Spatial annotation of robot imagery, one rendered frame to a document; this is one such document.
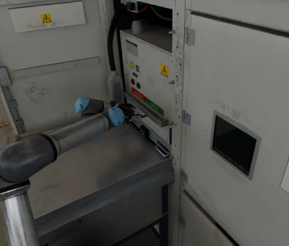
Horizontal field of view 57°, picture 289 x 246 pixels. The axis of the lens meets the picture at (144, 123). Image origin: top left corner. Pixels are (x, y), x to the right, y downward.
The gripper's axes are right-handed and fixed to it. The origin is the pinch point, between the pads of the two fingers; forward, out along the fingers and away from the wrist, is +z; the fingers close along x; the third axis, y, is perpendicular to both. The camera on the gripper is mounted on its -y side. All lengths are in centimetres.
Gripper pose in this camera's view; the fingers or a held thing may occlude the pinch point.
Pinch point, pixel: (139, 114)
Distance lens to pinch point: 138.8
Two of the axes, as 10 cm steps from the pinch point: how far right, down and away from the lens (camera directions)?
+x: 3.7, -8.9, -2.8
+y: 5.2, 4.5, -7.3
